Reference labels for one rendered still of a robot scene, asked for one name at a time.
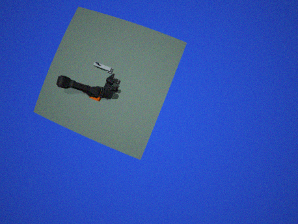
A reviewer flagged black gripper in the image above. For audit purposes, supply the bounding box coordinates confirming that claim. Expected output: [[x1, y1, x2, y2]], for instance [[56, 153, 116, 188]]
[[104, 74, 114, 91]]

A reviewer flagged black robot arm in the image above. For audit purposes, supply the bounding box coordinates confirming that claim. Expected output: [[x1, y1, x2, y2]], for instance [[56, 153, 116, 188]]
[[57, 76, 118, 98]]

